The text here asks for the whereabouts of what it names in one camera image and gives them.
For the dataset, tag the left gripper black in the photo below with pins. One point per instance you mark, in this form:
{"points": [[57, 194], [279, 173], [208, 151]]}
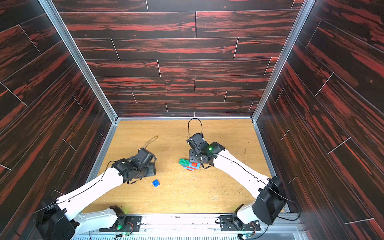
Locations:
{"points": [[153, 170]]}

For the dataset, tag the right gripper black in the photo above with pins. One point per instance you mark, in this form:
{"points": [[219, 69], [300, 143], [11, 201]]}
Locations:
{"points": [[193, 156]]}

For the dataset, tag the light blue lego front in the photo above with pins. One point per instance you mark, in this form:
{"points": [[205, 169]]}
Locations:
{"points": [[191, 166]]}

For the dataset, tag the green long lego brick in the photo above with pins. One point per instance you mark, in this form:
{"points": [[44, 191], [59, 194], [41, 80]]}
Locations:
{"points": [[184, 162]]}

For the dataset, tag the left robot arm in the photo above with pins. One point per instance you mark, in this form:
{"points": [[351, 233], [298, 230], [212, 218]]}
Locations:
{"points": [[62, 219]]}

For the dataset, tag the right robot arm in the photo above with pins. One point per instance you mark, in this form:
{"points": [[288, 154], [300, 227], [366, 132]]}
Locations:
{"points": [[269, 194]]}

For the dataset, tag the small blue lego left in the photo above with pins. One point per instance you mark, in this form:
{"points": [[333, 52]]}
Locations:
{"points": [[156, 183]]}

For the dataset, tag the aluminium front rail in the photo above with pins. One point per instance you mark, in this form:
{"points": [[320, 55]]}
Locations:
{"points": [[202, 227]]}

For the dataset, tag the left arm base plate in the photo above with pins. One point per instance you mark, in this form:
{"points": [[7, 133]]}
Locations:
{"points": [[126, 224]]}

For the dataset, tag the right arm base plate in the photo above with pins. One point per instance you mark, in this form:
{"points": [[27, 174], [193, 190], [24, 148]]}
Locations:
{"points": [[231, 223]]}

